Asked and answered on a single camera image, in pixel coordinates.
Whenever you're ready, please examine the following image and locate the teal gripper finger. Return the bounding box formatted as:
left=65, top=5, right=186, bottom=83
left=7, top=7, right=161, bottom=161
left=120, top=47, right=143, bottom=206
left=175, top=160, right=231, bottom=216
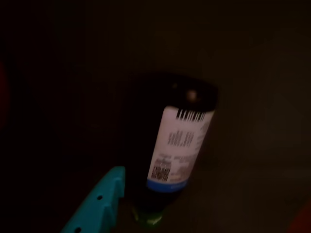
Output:
left=60, top=166, right=126, bottom=233

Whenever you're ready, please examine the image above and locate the dark glass medicine bottle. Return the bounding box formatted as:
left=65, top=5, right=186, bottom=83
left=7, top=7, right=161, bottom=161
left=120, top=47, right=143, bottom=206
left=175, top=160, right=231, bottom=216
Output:
left=125, top=72, right=219, bottom=225

